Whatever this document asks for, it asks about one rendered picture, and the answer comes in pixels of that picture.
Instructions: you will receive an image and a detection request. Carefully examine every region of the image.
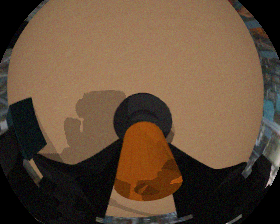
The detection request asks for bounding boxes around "orange tapered knob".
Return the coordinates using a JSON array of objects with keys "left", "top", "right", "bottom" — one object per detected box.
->
[{"left": 113, "top": 121, "right": 183, "bottom": 201}]

